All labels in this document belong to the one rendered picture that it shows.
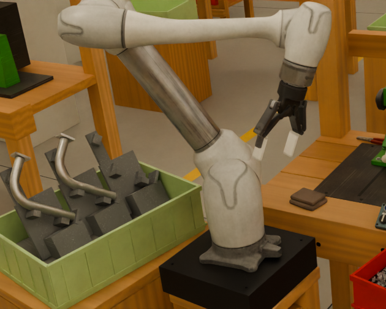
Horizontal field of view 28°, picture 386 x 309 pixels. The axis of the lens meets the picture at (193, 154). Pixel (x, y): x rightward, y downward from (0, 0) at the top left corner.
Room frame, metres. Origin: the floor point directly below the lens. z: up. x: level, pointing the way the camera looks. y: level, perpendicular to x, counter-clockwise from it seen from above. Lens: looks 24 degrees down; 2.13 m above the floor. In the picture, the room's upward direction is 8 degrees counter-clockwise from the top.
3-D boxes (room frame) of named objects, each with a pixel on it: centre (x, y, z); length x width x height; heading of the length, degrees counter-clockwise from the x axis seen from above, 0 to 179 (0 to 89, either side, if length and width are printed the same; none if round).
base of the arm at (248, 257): (1.88, -0.11, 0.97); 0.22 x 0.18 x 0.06; 55
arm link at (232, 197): (1.91, -0.09, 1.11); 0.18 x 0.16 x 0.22; 172
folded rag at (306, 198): (2.19, -0.35, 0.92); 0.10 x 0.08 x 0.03; 39
